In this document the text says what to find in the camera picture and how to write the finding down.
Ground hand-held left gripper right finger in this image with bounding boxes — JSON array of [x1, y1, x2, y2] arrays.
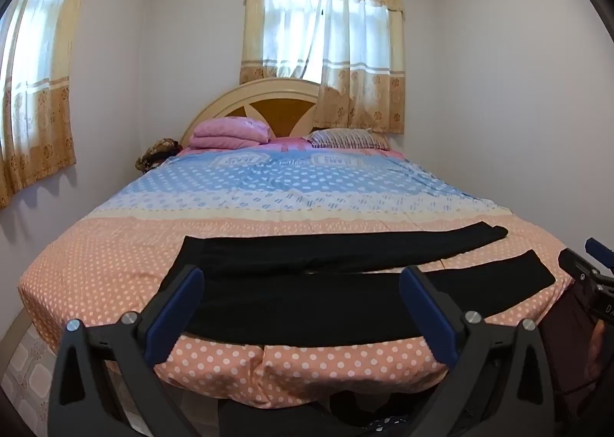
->
[[400, 265, 557, 437]]

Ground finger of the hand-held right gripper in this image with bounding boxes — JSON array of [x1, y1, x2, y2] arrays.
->
[[585, 238, 614, 271]]

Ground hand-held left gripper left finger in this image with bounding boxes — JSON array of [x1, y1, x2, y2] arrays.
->
[[48, 265, 207, 437]]

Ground black pants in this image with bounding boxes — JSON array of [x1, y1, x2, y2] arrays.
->
[[158, 222, 557, 349]]

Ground person's right hand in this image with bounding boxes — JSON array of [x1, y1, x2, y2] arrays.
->
[[590, 322, 610, 373]]

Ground person's dark maroon clothing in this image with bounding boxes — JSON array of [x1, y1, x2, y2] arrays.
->
[[540, 281, 607, 402]]

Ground dark cloth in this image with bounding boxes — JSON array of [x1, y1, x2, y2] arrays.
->
[[216, 386, 461, 437]]

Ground bed with polka dot sheet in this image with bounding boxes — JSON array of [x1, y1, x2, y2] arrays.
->
[[18, 137, 576, 411]]

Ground brown patterned cloth bundle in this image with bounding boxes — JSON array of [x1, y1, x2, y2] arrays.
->
[[135, 138, 183, 172]]

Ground folded pink blanket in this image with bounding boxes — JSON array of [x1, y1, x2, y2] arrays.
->
[[189, 117, 275, 150]]

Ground striped pillow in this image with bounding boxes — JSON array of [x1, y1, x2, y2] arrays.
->
[[303, 128, 391, 151]]

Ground wide beige floral window curtain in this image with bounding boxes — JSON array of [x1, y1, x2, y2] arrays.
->
[[240, 0, 406, 135]]

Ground cream and wooden headboard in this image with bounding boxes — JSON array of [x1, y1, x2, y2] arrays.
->
[[181, 78, 321, 146]]

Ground narrow beige floral window curtain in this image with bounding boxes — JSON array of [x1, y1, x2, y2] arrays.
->
[[0, 0, 104, 210]]

